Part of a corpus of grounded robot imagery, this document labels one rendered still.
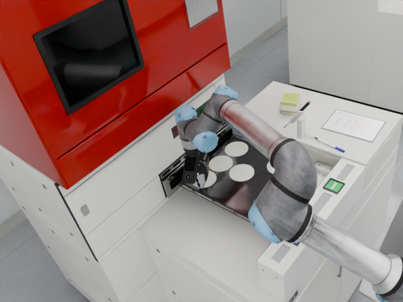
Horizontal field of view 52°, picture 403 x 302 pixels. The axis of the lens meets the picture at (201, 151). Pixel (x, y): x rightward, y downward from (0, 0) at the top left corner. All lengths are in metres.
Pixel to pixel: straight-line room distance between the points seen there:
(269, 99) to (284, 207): 0.96
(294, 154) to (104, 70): 0.60
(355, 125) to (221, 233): 0.69
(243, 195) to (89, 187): 0.56
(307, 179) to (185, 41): 0.67
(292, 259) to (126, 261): 0.70
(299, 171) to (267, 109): 0.86
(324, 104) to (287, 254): 0.81
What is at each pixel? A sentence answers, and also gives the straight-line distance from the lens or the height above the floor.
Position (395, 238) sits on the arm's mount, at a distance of 1.46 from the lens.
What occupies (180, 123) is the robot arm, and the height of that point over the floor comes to 1.24.
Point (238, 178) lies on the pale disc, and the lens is 1.64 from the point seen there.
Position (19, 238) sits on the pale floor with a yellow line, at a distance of 3.14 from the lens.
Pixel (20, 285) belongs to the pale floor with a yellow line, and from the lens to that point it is 2.87.
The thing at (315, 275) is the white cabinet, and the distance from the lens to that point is 1.56.
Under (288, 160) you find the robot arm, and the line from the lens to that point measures 1.06.
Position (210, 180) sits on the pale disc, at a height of 0.90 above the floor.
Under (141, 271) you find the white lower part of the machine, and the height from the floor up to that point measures 0.60.
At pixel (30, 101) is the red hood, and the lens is 1.15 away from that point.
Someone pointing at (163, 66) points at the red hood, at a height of 1.40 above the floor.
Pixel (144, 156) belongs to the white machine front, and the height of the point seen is 1.10.
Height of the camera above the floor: 2.03
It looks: 39 degrees down
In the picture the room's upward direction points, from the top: 12 degrees counter-clockwise
